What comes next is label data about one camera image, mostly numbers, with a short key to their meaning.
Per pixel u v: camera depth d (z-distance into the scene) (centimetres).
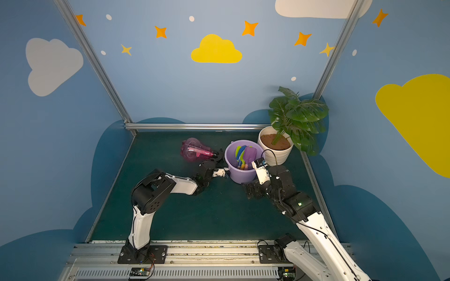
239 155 96
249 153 96
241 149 96
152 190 56
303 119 73
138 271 72
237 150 96
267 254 74
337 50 81
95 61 84
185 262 73
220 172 90
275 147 97
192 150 101
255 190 62
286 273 72
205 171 77
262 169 61
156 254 74
